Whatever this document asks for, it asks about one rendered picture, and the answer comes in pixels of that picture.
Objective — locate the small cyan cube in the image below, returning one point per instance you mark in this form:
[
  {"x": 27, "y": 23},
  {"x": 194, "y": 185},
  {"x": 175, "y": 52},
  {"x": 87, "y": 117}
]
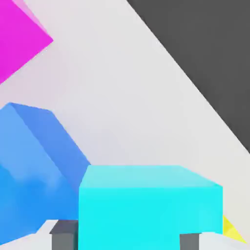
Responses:
[{"x": 150, "y": 205}]

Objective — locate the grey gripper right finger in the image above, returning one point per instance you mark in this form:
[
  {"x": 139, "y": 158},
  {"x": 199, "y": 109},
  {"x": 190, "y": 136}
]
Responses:
[{"x": 197, "y": 242}]

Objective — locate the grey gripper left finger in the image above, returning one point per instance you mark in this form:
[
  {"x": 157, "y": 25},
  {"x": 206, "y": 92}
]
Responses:
[{"x": 60, "y": 236}]

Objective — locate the large blue box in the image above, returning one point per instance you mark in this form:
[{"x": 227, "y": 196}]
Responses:
[{"x": 35, "y": 171}]

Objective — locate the small yellow cube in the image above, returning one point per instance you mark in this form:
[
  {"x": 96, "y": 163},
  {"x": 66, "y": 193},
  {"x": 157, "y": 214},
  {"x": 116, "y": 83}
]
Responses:
[{"x": 230, "y": 230}]

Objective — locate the large magenta box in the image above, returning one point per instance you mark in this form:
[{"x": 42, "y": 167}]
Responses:
[{"x": 17, "y": 37}]

